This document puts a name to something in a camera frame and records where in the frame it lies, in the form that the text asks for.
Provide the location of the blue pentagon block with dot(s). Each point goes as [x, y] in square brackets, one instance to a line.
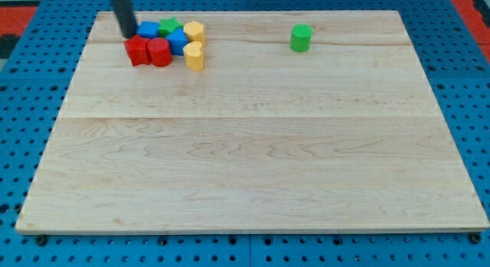
[177, 41]

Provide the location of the yellow heart block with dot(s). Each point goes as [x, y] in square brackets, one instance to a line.
[194, 55]

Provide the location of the green star block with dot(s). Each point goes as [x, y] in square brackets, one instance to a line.
[168, 25]

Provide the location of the blue cube block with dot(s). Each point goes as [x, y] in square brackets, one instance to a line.
[148, 29]

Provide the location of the red cylinder block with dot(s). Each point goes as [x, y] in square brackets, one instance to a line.
[159, 52]

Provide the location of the green cylinder block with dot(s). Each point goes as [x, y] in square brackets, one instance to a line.
[300, 39]

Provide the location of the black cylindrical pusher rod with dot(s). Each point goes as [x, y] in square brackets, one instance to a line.
[125, 16]

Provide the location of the red star block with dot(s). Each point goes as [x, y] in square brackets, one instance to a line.
[136, 50]

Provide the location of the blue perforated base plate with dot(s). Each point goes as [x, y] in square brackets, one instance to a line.
[36, 77]

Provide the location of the light wooden board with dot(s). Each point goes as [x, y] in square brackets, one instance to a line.
[346, 137]

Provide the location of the yellow hexagon block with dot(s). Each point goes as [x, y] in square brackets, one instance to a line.
[195, 31]

